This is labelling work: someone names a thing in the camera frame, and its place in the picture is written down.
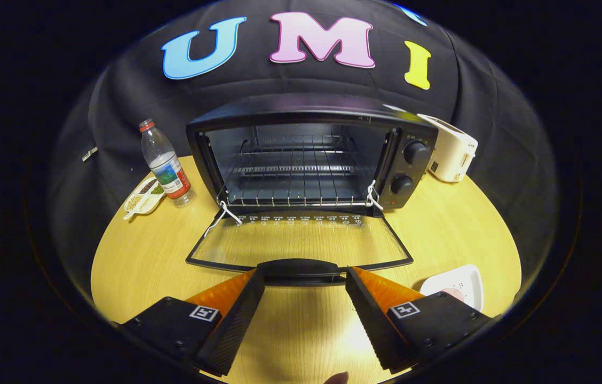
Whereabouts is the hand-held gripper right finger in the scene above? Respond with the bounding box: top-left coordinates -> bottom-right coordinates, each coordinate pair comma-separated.
345,266 -> 494,374

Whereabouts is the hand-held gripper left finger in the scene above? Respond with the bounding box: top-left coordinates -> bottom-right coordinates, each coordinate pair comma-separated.
117,267 -> 266,377

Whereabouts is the white square plate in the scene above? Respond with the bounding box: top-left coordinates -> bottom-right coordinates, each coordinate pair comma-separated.
419,264 -> 485,313

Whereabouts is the black toaster oven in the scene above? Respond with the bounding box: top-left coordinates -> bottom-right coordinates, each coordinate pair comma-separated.
185,93 -> 439,287

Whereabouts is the white bread toaster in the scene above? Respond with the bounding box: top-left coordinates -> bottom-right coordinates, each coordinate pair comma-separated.
417,113 -> 479,183

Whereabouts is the white divided snack dish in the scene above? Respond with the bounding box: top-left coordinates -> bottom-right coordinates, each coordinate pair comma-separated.
123,176 -> 167,220

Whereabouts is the clear plastic water bottle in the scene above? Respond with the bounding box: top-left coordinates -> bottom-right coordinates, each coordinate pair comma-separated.
139,118 -> 197,209

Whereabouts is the white string tie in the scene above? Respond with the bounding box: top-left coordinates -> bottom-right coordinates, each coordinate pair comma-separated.
204,201 -> 243,238
365,180 -> 384,210

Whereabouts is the oven wire rack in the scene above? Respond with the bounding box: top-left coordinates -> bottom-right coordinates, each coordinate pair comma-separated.
219,136 -> 374,207

